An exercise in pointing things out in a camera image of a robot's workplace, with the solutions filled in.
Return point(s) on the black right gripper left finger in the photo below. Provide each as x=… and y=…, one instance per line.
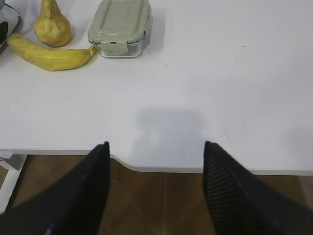
x=74, y=205

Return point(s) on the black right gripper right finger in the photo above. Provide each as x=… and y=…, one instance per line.
x=240, y=203

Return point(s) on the yellow banana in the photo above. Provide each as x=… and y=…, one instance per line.
x=50, y=59

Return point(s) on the yellow pear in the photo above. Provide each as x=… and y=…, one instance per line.
x=52, y=28

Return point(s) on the green lid glass container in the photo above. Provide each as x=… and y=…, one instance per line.
x=120, y=27

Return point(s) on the navy blue lunch bag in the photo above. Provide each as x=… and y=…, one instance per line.
x=9, y=20

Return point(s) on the white table leg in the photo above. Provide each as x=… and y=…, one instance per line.
x=14, y=164

